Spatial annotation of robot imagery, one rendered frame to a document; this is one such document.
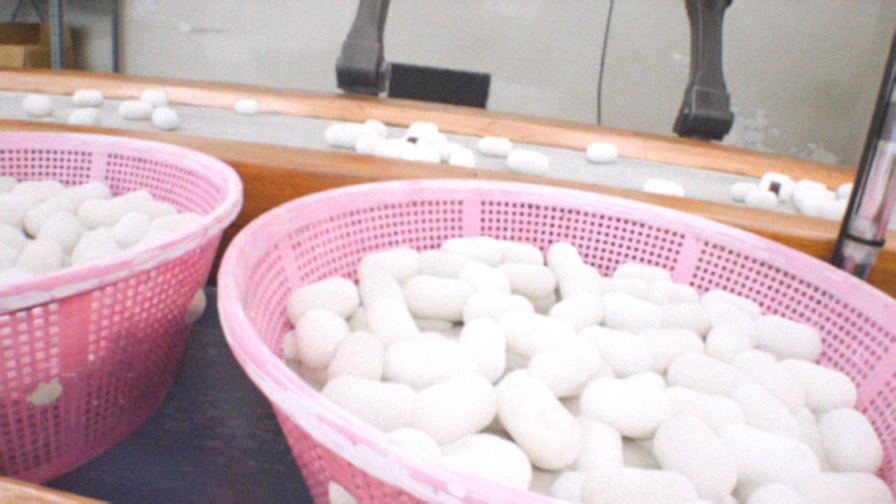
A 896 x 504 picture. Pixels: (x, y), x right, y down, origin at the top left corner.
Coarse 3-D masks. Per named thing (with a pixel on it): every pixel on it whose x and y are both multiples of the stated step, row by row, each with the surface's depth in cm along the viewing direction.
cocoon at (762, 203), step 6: (750, 192) 50; (756, 192) 50; (762, 192) 50; (768, 192) 50; (750, 198) 50; (756, 198) 50; (762, 198) 50; (768, 198) 50; (774, 198) 50; (750, 204) 50; (756, 204) 50; (762, 204) 50; (768, 204) 50; (774, 204) 50
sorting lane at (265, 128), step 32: (0, 96) 67; (64, 96) 70; (128, 128) 53; (160, 128) 55; (192, 128) 56; (224, 128) 58; (256, 128) 60; (288, 128) 62; (320, 128) 64; (480, 160) 56; (576, 160) 63; (640, 160) 68; (704, 192) 55
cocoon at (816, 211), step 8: (808, 200) 49; (816, 200) 48; (824, 200) 49; (808, 208) 49; (816, 208) 48; (824, 208) 48; (832, 208) 48; (840, 208) 48; (816, 216) 48; (824, 216) 48; (832, 216) 48; (840, 216) 48
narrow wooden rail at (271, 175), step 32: (0, 128) 36; (32, 128) 37; (64, 128) 38; (96, 128) 39; (32, 160) 36; (128, 160) 36; (224, 160) 35; (256, 160) 35; (288, 160) 35; (320, 160) 36; (352, 160) 37; (384, 160) 38; (416, 160) 39; (256, 192) 36; (288, 192) 36; (608, 192) 37; (640, 192) 38; (544, 224) 35; (608, 224) 35; (640, 224) 35; (736, 224) 34; (768, 224) 35; (800, 224) 36; (832, 224) 37
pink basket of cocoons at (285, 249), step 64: (320, 192) 27; (384, 192) 30; (448, 192) 32; (512, 192) 34; (576, 192) 34; (256, 256) 21; (320, 256) 26; (640, 256) 33; (704, 256) 31; (768, 256) 28; (256, 320) 19; (832, 320) 24; (256, 384) 13; (320, 448) 13; (384, 448) 11
